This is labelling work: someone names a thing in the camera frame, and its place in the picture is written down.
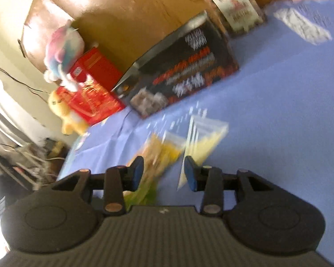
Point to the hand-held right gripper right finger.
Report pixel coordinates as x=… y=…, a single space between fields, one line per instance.
x=189 y=175

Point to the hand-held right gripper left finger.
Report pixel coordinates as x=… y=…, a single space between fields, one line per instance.
x=137 y=172

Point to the yellow-edged clear snack packet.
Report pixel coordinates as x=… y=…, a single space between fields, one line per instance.
x=153 y=155

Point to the translucent green snack packet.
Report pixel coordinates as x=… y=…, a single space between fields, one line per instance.
x=140 y=196

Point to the black sheep-print box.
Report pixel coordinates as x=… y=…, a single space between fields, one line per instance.
x=189 y=61

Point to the yellow duck plush toy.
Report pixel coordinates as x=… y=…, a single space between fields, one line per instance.
x=69 y=116

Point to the blue printed tablecloth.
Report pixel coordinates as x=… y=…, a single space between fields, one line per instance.
x=267 y=103

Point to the red gift bag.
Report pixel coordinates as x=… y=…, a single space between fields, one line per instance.
x=97 y=69

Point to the pastel plush toy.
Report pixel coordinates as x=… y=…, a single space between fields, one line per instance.
x=64 y=47

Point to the wood grain board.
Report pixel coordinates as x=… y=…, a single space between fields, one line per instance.
x=142 y=14

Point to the black tape strip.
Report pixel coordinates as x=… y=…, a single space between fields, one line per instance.
x=21 y=47

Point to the clear nut jar gold lid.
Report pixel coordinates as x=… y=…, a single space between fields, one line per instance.
x=233 y=5

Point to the brown paper sheet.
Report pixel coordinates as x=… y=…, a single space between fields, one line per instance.
x=53 y=11

